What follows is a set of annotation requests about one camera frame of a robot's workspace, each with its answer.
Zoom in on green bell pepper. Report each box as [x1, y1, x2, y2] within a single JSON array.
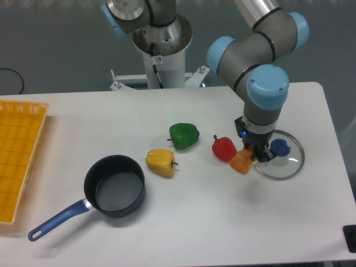
[[168, 123, 200, 150]]

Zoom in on yellow plastic basket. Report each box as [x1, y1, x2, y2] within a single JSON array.
[[1, 100, 49, 225]]

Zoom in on orange bread piece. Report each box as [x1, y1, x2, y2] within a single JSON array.
[[229, 149, 255, 175]]

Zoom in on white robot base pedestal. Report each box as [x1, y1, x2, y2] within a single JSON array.
[[110, 14, 210, 91]]

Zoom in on black table corner device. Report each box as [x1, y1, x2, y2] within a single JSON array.
[[343, 225, 356, 253]]

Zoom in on yellow bell pepper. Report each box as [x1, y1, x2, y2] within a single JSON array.
[[145, 149, 179, 178]]

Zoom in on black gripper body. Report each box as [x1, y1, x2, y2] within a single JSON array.
[[234, 117, 275, 152]]

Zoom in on black pot blue handle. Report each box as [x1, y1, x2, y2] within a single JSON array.
[[28, 155, 146, 241]]

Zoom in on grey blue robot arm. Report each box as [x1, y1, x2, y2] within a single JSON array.
[[101, 1, 309, 162]]

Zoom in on glass lid blue knob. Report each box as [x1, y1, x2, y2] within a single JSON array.
[[255, 130, 305, 181]]

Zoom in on black cable loop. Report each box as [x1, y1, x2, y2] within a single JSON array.
[[0, 68, 24, 96]]

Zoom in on red bell pepper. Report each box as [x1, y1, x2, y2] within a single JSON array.
[[212, 135, 237, 162]]

